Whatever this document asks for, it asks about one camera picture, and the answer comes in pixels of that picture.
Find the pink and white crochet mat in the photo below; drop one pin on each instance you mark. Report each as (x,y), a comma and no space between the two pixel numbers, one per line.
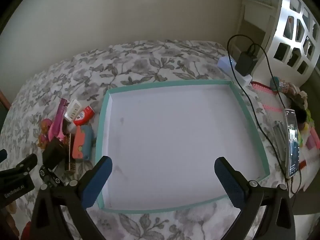
(270,100)

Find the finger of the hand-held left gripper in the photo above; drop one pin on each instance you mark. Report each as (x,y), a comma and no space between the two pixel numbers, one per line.
(51,177)
(26,163)

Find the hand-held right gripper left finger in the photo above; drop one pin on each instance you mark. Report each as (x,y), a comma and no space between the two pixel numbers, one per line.
(97,180)

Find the white power strip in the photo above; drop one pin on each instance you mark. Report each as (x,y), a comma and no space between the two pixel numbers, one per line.
(225,65)

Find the silver metal clip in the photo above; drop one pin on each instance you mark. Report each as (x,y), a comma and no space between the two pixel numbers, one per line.
(280,140)

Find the orange and blue plastic toy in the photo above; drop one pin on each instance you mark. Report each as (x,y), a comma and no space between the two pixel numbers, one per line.
(81,142)

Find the white lattice basket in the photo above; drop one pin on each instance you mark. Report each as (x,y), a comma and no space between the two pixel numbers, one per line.
(280,30)

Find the pink hair clip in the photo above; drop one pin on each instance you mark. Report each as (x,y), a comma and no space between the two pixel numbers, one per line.
(58,120)

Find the glitter tube with teal cap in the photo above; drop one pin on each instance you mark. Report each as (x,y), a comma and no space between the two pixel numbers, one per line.
(282,85)

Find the black power adapter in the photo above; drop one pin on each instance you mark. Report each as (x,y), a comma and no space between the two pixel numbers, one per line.
(53,152)

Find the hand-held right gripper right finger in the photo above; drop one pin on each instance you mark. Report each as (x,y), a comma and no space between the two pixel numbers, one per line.
(230,180)

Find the red stain remover bottle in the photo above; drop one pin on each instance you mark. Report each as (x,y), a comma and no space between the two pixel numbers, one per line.
(83,115)

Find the grey floral blanket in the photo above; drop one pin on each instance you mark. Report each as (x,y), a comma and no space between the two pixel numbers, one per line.
(150,62)

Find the black fluffy brush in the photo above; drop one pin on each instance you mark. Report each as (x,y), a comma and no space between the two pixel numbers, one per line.
(301,115)

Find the smartphone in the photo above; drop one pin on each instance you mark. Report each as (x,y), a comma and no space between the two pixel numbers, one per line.
(292,150)

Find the teal shallow cardboard box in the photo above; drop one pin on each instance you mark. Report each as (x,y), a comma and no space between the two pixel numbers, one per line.
(175,142)

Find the pink and orange toy figure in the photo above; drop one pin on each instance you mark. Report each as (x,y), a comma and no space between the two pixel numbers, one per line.
(45,130)

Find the red patterned cloth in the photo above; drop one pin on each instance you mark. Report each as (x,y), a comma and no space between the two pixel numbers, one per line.
(27,231)

